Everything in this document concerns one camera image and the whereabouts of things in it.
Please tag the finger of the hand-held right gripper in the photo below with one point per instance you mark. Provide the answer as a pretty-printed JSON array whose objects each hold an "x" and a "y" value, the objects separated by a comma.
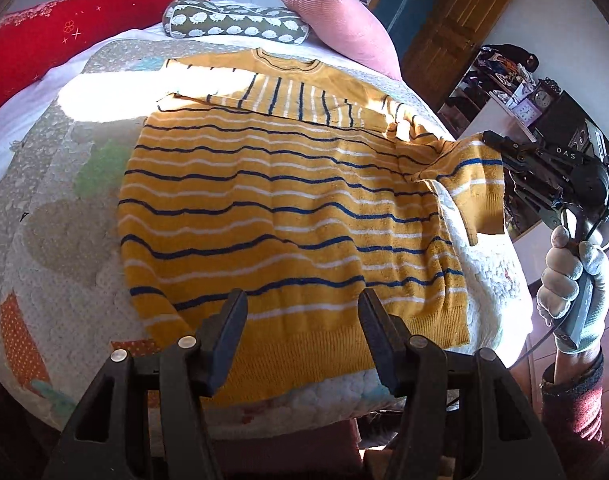
[
  {"x": 527, "y": 182},
  {"x": 504, "y": 146}
]

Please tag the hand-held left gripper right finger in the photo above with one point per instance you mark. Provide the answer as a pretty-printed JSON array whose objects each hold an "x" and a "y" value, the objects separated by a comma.
[{"x": 377, "y": 332}]

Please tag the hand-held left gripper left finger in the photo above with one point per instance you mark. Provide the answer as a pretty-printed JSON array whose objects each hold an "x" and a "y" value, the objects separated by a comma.
[{"x": 228, "y": 332}]

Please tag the yellow striped sweater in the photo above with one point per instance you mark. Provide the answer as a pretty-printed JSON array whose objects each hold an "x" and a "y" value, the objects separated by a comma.
[{"x": 284, "y": 210}]

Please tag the person's right forearm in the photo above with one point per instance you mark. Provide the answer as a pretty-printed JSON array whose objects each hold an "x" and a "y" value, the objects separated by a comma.
[{"x": 574, "y": 405}]

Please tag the person's right hand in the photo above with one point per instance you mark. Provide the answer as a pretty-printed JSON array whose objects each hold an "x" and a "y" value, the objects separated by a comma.
[{"x": 554, "y": 290}]

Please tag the small purple clock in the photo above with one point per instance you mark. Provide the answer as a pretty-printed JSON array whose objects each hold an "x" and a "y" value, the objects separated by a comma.
[{"x": 527, "y": 111}]

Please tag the black television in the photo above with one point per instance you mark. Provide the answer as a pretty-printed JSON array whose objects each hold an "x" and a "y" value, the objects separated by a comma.
[{"x": 559, "y": 125}]

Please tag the dark ornate table clock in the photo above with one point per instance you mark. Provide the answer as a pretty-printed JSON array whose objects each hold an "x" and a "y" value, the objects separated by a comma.
[{"x": 545, "y": 94}]

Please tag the cluttered shelf unit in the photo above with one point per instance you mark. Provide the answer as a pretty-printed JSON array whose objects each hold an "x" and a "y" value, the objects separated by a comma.
[{"x": 489, "y": 80}]

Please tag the brown wooden door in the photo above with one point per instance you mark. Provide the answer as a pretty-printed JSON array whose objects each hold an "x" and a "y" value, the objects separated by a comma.
[{"x": 454, "y": 25}]

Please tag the heart patterned quilt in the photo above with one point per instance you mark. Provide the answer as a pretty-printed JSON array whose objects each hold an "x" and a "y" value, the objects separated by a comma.
[{"x": 59, "y": 260}]

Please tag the pink ribbed pillow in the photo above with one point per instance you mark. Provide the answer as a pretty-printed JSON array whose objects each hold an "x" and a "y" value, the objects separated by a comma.
[{"x": 334, "y": 20}]

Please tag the olive patterned bolster pillow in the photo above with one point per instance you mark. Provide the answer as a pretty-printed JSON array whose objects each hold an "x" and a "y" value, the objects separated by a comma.
[{"x": 234, "y": 22}]

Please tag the red long pillow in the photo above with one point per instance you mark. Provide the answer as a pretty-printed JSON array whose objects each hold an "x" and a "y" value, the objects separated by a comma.
[{"x": 44, "y": 35}]

